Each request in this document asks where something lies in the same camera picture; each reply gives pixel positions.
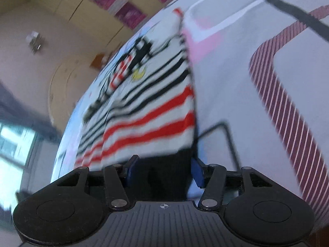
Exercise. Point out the cream wooden headboard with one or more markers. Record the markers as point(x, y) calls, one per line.
point(68, 84)

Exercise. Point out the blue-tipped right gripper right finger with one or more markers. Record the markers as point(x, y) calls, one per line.
point(212, 179)

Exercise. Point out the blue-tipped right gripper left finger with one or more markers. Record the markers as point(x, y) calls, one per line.
point(116, 179)

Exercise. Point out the patterned white bed quilt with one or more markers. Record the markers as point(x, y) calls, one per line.
point(261, 68)

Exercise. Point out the white striped cat sweater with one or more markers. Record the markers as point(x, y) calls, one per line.
point(146, 108)

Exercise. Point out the cream wardrobe with posters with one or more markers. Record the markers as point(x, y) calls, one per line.
point(111, 22)

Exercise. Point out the window with daylight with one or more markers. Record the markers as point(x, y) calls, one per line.
point(17, 153)

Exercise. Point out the orange patterned pillow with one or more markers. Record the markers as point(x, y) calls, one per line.
point(99, 61)

